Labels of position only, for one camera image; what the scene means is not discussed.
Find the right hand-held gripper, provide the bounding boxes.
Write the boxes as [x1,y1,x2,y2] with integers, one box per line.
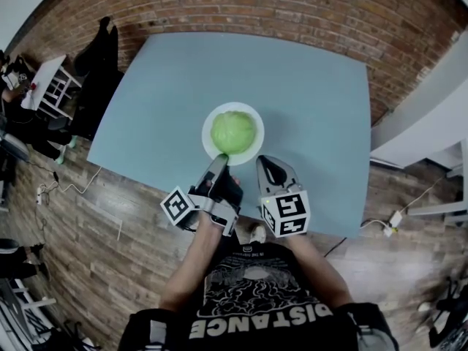
[255,155,312,239]

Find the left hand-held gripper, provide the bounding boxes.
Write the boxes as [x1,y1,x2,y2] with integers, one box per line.
[159,153,244,238]

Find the green cabbage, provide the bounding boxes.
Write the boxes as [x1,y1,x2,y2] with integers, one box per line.
[210,110,256,156]

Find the white round plate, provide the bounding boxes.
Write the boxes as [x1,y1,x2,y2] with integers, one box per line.
[201,102,265,167]

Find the person's right forearm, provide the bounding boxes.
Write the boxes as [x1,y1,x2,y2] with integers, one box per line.
[287,232,354,309]

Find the person's left forearm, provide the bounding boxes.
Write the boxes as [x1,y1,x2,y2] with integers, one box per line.
[159,216,224,310]

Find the light blue table top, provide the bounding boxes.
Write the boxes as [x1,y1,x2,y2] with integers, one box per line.
[86,31,372,239]

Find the person's white shoe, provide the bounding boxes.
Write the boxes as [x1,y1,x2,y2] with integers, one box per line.
[250,223,267,244]

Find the black printed t-shirt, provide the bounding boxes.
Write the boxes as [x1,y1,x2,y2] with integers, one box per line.
[116,241,399,351]

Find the black office chair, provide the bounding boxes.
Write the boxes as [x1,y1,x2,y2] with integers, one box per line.
[71,15,125,142]

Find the white desk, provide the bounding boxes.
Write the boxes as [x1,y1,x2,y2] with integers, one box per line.
[407,140,468,227]

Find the small white table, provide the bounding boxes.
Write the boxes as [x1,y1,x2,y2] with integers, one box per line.
[20,54,83,120]

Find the black stand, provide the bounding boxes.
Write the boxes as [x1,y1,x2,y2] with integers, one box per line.
[427,276,468,349]

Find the white metal rack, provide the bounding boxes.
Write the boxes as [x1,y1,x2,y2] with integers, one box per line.
[0,279,58,347]

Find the black floor cable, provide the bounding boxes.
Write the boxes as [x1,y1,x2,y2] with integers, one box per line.
[323,236,348,258]

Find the white floor cable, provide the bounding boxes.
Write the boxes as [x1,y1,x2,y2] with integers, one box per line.
[38,165,103,197]
[360,218,388,232]
[400,177,445,215]

